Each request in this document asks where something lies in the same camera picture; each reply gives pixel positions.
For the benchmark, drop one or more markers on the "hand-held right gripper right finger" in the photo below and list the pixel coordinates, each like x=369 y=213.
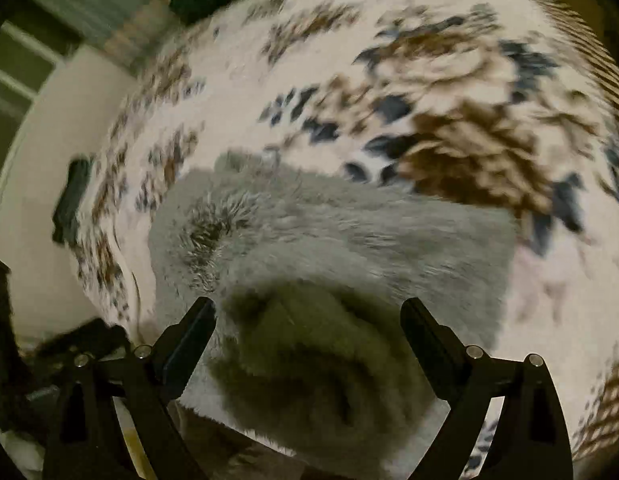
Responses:
x=429 y=356

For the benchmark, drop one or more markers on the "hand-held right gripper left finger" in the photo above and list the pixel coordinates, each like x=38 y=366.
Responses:
x=189 y=355

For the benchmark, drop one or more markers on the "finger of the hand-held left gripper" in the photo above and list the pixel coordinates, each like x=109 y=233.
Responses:
x=99 y=334

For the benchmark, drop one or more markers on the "grey fluffy pants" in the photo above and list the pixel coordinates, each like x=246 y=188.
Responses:
x=339 y=240

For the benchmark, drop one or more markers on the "dark folded clothes pile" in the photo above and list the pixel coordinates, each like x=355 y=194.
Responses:
x=74 y=195

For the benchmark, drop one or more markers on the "window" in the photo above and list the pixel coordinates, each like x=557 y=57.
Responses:
x=14 y=70

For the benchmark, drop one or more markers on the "floral blanket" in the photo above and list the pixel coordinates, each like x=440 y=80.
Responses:
x=339 y=60

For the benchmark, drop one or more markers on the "brown checkered bed sheet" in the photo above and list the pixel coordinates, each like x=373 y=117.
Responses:
x=589 y=75

